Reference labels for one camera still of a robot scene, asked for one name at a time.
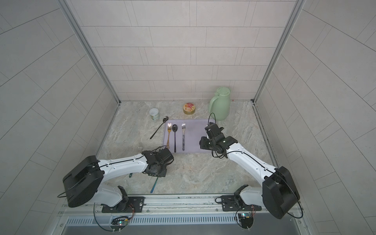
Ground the silver fork marbled handle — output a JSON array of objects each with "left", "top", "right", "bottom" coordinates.
[{"left": 182, "top": 122, "right": 186, "bottom": 151}]

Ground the lilac plastic tray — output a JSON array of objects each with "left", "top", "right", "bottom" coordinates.
[{"left": 167, "top": 119, "right": 211, "bottom": 154}]

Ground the gold round tin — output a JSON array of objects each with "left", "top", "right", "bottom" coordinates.
[{"left": 183, "top": 103, "right": 195, "bottom": 115}]

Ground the left circuit board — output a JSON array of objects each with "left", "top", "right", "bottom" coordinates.
[{"left": 111, "top": 216, "right": 129, "bottom": 226}]

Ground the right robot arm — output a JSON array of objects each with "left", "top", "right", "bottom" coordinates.
[{"left": 199, "top": 122, "right": 300, "bottom": 219}]

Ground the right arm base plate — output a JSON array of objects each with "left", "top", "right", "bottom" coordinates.
[{"left": 215, "top": 195, "right": 262, "bottom": 212}]

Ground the white printed cup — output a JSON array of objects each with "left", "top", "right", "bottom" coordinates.
[{"left": 149, "top": 108, "right": 160, "bottom": 120}]

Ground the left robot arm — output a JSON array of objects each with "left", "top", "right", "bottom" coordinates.
[{"left": 63, "top": 147, "right": 174, "bottom": 212}]

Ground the right circuit board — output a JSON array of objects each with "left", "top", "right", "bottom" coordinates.
[{"left": 238, "top": 213, "right": 254, "bottom": 229}]

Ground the black spoon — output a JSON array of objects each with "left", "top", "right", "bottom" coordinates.
[
  {"left": 149, "top": 116, "right": 169, "bottom": 140},
  {"left": 172, "top": 124, "right": 178, "bottom": 153}
]

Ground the aluminium mounting rail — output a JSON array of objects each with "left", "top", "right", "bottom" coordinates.
[{"left": 77, "top": 188, "right": 269, "bottom": 215}]

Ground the gold ornate fork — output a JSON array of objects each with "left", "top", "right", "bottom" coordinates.
[{"left": 166, "top": 122, "right": 172, "bottom": 149}]

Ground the green thermos jug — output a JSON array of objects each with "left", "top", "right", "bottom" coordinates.
[{"left": 208, "top": 87, "right": 231, "bottom": 121}]

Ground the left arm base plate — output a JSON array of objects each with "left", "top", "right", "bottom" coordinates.
[{"left": 101, "top": 196, "right": 145, "bottom": 213}]

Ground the silver fork green handle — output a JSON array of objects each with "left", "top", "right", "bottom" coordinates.
[{"left": 129, "top": 142, "right": 143, "bottom": 178}]

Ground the circuit board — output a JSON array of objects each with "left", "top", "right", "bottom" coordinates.
[
  {"left": 238, "top": 213, "right": 254, "bottom": 229},
  {"left": 111, "top": 216, "right": 129, "bottom": 226}
]

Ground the iridescent rainbow spoon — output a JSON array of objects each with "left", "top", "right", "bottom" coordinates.
[{"left": 150, "top": 177, "right": 159, "bottom": 194}]

